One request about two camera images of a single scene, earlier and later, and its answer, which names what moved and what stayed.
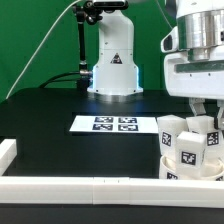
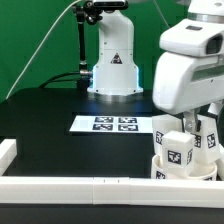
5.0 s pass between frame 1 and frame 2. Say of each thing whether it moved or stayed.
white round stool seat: moved
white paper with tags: stayed
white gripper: moved
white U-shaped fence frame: stayed
